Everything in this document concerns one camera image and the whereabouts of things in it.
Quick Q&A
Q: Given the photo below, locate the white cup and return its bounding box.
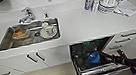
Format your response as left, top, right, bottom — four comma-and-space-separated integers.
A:
100, 0, 118, 8

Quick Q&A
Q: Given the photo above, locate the white plate stack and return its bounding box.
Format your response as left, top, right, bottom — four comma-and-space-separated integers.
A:
96, 0, 124, 16

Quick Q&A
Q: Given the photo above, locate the blue plastic bowl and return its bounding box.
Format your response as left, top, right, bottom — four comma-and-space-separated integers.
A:
86, 51, 103, 66

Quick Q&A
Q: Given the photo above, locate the white lower cabinet door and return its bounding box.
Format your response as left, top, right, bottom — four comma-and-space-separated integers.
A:
0, 50, 51, 75
31, 43, 72, 70

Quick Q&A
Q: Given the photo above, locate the small chrome sink knob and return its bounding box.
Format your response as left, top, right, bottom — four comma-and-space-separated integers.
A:
43, 12, 49, 19

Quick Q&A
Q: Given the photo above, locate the dishwasher wire rack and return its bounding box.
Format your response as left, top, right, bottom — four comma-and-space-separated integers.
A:
70, 38, 117, 73

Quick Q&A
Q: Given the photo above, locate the chrome sink faucet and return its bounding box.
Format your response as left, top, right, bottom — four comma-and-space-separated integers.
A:
16, 6, 37, 24

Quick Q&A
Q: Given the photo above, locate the small clear bottle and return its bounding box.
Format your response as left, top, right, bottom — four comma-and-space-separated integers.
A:
90, 0, 100, 13

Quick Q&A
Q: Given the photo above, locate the white saucer plate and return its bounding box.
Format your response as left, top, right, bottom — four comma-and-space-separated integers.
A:
38, 25, 59, 41

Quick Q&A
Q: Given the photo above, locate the white mug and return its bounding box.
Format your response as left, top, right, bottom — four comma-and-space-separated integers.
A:
40, 21, 56, 37

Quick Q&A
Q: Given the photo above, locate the stainless steel sink basin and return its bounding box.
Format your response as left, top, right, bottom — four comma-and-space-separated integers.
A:
0, 16, 63, 52

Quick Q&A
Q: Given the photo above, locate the orange bowl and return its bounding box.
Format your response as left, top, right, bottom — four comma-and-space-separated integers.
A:
10, 25, 32, 41

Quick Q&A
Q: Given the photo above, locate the steel lower door handle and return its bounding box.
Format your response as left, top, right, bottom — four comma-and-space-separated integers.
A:
35, 50, 47, 63
26, 52, 39, 66

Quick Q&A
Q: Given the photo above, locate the stainless steel dishwasher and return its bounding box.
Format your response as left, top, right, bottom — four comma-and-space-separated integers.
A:
66, 33, 133, 75

